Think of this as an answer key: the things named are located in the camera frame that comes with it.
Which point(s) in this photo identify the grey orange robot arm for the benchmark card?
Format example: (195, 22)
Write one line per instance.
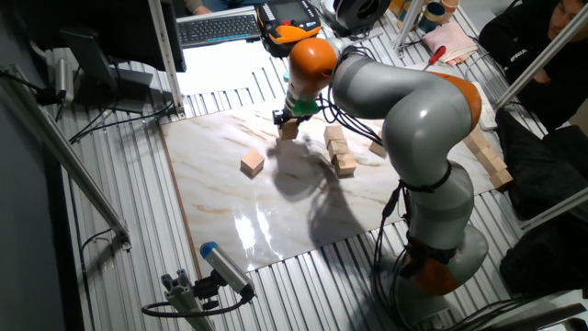
(422, 119)

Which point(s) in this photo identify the silver camera blue end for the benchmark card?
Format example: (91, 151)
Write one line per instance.
(225, 266)

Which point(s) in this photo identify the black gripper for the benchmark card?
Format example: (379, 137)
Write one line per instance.
(288, 115)

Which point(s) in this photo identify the round cardboard cup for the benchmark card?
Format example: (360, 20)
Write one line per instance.
(431, 18)
(449, 5)

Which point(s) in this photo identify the orange black teach pendant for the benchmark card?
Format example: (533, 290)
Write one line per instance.
(285, 27)

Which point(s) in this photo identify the person in black jacket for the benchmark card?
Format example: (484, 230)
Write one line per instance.
(519, 46)

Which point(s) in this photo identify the printed paper sheets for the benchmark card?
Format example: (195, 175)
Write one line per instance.
(220, 69)

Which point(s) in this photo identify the black computer monitor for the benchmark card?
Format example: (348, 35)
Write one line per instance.
(92, 27)

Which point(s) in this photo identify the pink folded cloth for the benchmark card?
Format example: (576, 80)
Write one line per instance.
(448, 41)

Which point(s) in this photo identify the marble pattern board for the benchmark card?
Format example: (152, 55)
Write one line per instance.
(220, 197)

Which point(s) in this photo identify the person at keyboard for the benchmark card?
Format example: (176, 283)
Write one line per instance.
(197, 7)

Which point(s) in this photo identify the black keyboard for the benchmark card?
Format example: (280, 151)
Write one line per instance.
(218, 30)

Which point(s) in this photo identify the white power strip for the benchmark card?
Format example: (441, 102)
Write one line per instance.
(487, 119)

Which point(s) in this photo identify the slanted aluminium frame beam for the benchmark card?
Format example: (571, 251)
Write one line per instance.
(556, 209)
(69, 156)
(542, 57)

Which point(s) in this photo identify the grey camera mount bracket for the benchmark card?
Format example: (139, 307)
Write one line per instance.
(184, 299)

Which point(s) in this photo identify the black round spool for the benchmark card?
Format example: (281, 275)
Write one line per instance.
(363, 14)

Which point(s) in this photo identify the silver cylinder device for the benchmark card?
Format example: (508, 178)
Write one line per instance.
(64, 80)

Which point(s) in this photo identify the aluminium frame post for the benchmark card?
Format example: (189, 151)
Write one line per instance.
(165, 55)
(406, 27)

